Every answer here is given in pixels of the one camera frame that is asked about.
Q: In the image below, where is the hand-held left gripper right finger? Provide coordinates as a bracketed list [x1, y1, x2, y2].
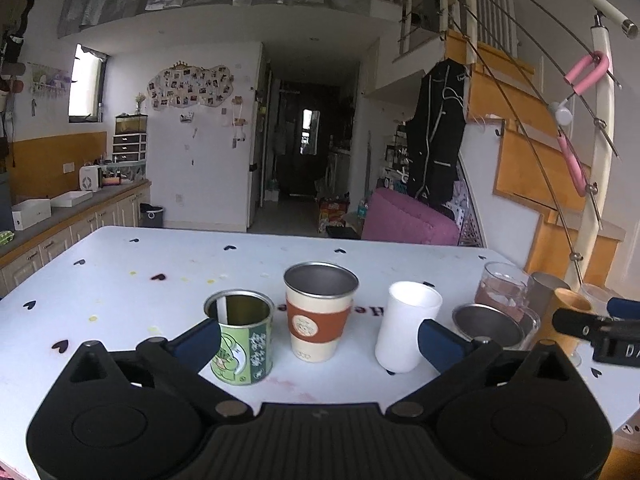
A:
[385, 317, 584, 418]

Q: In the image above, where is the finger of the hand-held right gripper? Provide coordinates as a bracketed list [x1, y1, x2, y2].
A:
[606, 298, 640, 320]
[552, 307, 617, 343]

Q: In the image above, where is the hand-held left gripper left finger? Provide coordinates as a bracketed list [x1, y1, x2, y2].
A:
[63, 317, 257, 418]

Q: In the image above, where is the white cup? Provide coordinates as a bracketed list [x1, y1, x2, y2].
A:
[375, 281, 444, 375]

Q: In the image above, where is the wooden cup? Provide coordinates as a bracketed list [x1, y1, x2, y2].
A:
[542, 287, 594, 357]

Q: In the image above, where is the short steel cup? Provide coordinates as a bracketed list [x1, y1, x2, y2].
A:
[452, 302, 526, 357]

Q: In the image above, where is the green printed tin cup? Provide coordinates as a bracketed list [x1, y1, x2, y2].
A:
[203, 288, 275, 386]

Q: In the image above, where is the grey metal cup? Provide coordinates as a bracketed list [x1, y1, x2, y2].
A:
[527, 271, 572, 313]

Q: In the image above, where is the clear glass cup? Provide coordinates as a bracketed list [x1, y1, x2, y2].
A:
[474, 261, 542, 352]

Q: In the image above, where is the metal cup with orange sleeve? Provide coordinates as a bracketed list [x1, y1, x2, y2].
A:
[283, 261, 360, 363]

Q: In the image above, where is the small clear glass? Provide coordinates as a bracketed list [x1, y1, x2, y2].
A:
[570, 283, 626, 367]

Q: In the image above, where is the pink sofa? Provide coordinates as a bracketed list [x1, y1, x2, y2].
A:
[360, 187, 461, 247]

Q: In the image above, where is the dark trash bin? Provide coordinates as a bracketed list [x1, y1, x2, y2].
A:
[139, 203, 165, 230]

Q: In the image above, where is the pink foam bar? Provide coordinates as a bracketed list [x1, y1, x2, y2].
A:
[556, 132, 589, 199]

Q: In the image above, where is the white stair railing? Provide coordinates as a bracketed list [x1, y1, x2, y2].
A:
[400, 0, 638, 291]

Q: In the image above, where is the colourful cardboard box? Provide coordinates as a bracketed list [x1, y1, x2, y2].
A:
[319, 198, 350, 234]

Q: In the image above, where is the wooden staircase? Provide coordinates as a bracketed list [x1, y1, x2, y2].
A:
[444, 27, 627, 291]

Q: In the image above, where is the kitchen counter cabinet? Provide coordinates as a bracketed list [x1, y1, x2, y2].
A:
[0, 179, 152, 302]

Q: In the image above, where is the white flat tray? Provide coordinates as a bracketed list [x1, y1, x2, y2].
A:
[50, 190, 94, 209]

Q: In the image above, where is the white door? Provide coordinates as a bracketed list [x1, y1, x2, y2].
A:
[246, 45, 266, 233]

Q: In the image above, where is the white small appliance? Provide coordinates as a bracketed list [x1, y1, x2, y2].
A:
[78, 164, 100, 192]

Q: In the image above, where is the small drawer organizer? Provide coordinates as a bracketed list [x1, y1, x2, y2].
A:
[112, 132, 148, 163]

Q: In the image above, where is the white box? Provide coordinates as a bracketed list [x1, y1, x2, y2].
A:
[11, 198, 52, 231]

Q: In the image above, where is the black hanging coat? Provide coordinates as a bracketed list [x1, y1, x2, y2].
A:
[404, 58, 469, 211]

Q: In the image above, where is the fish tank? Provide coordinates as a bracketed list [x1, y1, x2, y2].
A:
[114, 113, 150, 136]

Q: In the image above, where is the pink foam grip loop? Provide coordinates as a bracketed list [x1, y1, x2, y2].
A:
[563, 52, 611, 96]

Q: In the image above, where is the photo collage board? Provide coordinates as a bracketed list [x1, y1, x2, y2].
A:
[146, 61, 235, 110]

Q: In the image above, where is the window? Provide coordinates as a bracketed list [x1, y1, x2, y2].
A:
[68, 43, 109, 124]

